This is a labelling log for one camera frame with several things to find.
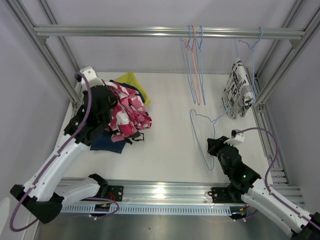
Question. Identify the slotted cable duct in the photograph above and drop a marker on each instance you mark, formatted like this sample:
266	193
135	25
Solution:
147	209

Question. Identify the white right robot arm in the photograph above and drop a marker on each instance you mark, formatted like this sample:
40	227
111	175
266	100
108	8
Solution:
252	189

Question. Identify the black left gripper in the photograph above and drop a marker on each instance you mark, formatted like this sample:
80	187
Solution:
111	98

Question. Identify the lime green trousers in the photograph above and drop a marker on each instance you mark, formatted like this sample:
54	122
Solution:
129	79

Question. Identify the pink wire hanger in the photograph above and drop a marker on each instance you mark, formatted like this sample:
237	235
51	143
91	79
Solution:
194	65

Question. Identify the dark blue denim trousers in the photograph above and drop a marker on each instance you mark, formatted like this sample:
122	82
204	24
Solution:
104	143

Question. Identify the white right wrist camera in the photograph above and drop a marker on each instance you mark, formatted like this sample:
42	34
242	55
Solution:
237	138

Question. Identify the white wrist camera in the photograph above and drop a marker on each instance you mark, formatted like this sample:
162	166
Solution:
237	138
91	76

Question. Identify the blue wire hanger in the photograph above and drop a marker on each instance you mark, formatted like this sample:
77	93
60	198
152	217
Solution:
185	47
199	62
251	48
193	113

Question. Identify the aluminium hanging rail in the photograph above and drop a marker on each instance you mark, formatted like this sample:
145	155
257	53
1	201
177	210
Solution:
58	30

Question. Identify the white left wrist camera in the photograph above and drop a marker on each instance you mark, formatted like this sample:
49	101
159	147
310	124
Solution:
91	76

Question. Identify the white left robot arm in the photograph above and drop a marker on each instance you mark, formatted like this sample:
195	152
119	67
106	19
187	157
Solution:
41	195

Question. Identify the pink camouflage trousers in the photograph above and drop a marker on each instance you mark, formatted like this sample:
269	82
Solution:
130	115

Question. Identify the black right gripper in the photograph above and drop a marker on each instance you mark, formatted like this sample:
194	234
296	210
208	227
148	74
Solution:
213	144

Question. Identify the front aluminium mounting rail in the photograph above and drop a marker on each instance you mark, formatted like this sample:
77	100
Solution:
178	193

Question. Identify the white newspaper print trousers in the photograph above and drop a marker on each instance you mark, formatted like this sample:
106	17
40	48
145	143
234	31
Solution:
238	96

